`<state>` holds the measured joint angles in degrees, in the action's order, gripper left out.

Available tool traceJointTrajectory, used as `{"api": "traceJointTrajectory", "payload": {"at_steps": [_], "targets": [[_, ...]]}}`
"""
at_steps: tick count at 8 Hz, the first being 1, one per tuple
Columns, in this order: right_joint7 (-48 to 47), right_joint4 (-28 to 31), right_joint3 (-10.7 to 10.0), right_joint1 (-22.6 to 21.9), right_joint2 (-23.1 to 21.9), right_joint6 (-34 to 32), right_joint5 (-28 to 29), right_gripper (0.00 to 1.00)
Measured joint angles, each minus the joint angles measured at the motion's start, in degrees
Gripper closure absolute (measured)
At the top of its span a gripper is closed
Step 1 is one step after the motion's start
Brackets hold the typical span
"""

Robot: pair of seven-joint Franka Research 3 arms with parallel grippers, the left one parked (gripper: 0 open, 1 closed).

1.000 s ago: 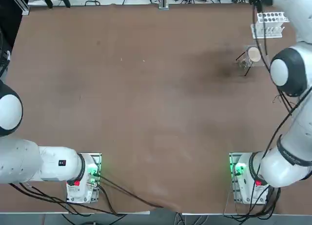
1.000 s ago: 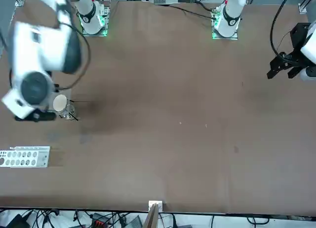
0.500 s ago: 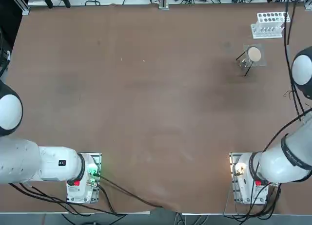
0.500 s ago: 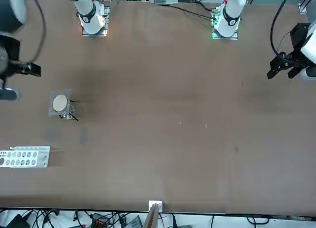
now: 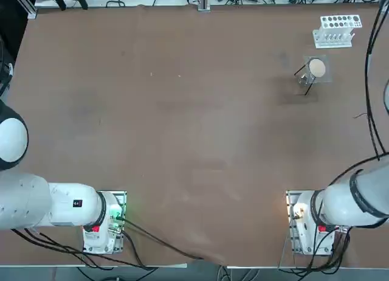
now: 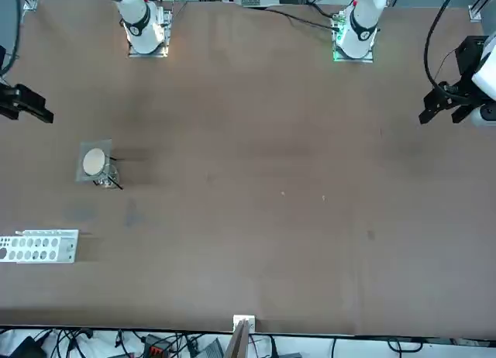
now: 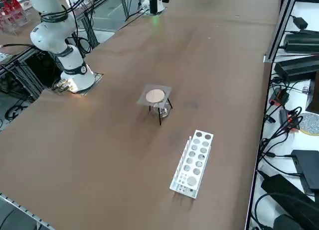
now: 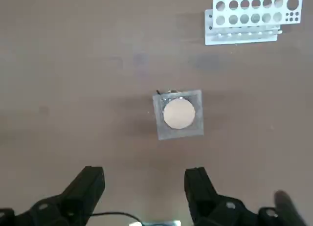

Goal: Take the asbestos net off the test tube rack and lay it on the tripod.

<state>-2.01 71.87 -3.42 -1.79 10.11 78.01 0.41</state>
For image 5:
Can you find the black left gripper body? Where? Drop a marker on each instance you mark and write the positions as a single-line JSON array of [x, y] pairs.
[[6, 80]]

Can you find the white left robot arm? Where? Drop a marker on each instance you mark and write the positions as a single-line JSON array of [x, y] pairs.
[[67, 208]]

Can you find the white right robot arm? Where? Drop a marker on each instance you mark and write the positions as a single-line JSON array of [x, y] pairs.
[[340, 202]]

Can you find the black metal tripod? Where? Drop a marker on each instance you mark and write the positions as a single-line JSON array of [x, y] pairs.
[[308, 89]]

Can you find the white test tube rack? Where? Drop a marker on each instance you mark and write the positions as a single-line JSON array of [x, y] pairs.
[[332, 43]]

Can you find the aluminium corner profile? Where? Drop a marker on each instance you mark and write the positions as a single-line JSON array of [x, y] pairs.
[[28, 7]]

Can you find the clear glass alcohol lamp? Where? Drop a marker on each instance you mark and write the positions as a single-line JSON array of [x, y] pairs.
[[304, 79]]

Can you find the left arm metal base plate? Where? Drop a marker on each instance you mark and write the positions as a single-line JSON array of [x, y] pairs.
[[121, 196]]

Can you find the aluminium frame post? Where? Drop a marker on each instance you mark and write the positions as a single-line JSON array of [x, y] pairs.
[[204, 1]]

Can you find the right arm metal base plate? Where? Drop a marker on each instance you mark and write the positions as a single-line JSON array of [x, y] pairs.
[[290, 232]]

